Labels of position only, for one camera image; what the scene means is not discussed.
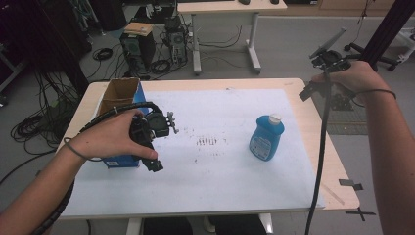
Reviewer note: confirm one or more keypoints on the blue bottle with white cap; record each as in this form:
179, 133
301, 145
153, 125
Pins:
264, 140

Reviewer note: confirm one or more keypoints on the white table leg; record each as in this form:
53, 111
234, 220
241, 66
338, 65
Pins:
133, 226
267, 223

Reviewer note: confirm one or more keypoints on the brown cardboard piece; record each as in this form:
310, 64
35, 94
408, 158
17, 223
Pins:
138, 28

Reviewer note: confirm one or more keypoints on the person's left hand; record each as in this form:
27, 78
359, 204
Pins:
107, 137

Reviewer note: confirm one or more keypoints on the dark right wrist band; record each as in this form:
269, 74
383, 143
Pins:
375, 90

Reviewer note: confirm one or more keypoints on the white-legged wooden desk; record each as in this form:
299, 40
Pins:
228, 7

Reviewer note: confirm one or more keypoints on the grey floor mat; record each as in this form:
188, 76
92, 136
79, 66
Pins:
345, 120

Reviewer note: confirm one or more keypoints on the black tape strip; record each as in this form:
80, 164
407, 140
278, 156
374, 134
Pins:
349, 183

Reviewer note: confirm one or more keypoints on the black computer tower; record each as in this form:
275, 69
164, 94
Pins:
137, 52

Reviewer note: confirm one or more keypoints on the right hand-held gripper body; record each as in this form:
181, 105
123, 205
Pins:
332, 62

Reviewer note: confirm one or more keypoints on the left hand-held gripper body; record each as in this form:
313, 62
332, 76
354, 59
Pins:
156, 124

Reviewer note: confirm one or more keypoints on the black office chair base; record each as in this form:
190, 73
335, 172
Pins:
385, 60

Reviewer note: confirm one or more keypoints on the dark left wrist band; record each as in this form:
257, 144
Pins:
76, 153

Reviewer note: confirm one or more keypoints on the blue cardboard box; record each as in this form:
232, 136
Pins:
120, 89

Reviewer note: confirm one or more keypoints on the black metal pole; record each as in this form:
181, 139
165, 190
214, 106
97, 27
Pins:
388, 26

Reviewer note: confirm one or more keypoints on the person's right hand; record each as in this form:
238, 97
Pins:
359, 78

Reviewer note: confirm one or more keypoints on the open grey computer tower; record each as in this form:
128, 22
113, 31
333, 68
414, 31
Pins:
176, 42

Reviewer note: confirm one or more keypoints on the white paper sheet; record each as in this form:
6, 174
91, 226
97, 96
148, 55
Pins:
212, 182

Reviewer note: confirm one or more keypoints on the dark wrist band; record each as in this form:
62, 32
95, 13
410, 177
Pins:
375, 90
76, 153

